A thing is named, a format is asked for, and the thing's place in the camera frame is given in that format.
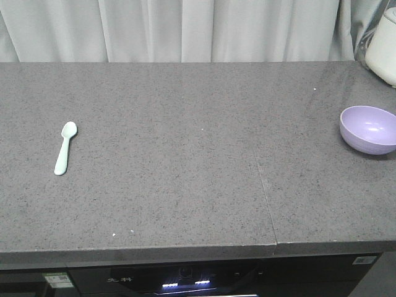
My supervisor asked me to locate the pale green plastic spoon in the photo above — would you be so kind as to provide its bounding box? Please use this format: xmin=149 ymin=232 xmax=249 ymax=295
xmin=54 ymin=121 xmax=77 ymax=176

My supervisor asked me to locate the purple plastic bowl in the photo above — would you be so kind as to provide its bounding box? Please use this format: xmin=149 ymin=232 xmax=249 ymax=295
xmin=339 ymin=106 xmax=395 ymax=155

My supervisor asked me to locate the black disinfection cabinet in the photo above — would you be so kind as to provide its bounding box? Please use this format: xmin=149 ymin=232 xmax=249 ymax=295
xmin=69 ymin=253 xmax=381 ymax=296

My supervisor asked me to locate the white curtain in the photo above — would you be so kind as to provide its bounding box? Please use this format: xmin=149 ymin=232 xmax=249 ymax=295
xmin=1 ymin=1 xmax=386 ymax=62

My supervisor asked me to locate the white blender appliance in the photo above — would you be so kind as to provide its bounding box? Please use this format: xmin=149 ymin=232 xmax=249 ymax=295
xmin=365 ymin=7 xmax=395 ymax=88

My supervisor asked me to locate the black built-in dishwasher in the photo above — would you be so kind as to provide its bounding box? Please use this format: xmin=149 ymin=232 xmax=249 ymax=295
xmin=1 ymin=271 xmax=80 ymax=296

